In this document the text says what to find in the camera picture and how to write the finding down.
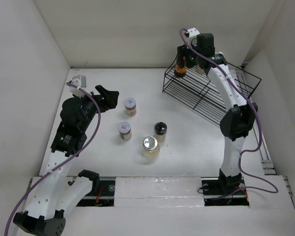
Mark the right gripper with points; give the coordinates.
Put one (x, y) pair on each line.
(181, 49)

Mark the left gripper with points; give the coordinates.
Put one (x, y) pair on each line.
(109, 102)

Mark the black cap grinder bottle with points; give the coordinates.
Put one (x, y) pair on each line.
(201, 68)

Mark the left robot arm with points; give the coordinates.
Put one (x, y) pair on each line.
(52, 202)

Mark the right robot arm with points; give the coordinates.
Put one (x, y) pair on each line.
(241, 113)

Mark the white lid spice jar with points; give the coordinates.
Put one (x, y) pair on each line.
(130, 106)
(124, 129)

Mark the black knob grinder bottle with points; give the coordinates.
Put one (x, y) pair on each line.
(160, 131)

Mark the silver lid glass jar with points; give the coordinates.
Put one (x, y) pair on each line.
(150, 149)

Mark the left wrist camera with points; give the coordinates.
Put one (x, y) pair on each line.
(80, 81)

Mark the black wire rack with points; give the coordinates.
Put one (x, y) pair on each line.
(196, 92)

